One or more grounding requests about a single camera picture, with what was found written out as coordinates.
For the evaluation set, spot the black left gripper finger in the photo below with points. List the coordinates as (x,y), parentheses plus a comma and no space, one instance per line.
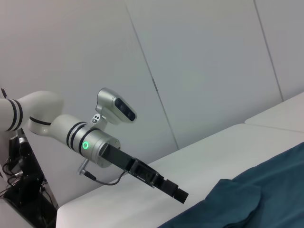
(169,187)
(182,196)

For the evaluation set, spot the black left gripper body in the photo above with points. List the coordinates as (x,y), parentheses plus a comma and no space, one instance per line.
(142,169)

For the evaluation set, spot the teal t-shirt with FREE print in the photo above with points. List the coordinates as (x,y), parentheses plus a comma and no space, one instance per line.
(249,194)

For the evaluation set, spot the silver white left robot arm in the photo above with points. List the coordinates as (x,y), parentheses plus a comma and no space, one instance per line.
(66,128)

